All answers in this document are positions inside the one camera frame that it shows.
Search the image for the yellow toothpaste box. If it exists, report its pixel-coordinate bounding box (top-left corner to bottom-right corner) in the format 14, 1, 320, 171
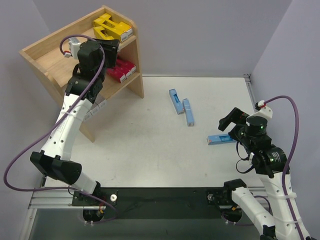
99, 13, 133, 37
93, 26, 122, 42
92, 17, 128, 42

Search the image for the yellow toothpaste box front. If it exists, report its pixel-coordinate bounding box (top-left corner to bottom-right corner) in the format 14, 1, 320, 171
99, 13, 133, 37

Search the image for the pink toothpaste box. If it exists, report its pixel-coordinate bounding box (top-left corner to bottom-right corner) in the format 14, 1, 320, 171
116, 61, 132, 79
119, 59, 137, 74
106, 68, 127, 83

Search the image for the blue toothpaste box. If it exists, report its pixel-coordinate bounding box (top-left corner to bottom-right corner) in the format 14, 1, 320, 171
207, 134, 236, 146
169, 88, 184, 115
182, 98, 195, 127

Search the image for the silver toothpaste box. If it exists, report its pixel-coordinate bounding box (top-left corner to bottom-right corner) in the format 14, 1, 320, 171
83, 112, 92, 122
90, 105, 100, 116
98, 99, 107, 109

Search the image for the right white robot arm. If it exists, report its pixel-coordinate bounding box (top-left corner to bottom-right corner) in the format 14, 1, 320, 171
218, 106, 312, 240

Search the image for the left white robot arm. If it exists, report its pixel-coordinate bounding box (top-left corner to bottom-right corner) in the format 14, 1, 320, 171
30, 38, 120, 206

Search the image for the wooden two-tier shelf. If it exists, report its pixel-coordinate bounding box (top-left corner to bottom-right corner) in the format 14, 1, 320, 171
18, 5, 145, 143

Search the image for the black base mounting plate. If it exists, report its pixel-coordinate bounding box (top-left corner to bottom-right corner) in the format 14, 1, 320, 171
72, 187, 243, 222

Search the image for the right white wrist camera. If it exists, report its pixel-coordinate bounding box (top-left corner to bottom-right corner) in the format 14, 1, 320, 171
250, 100, 273, 121

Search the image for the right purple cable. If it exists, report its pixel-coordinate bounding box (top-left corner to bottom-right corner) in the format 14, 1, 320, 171
262, 95, 311, 240

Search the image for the aluminium frame rail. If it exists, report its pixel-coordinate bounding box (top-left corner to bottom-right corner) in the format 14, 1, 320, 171
28, 186, 298, 210

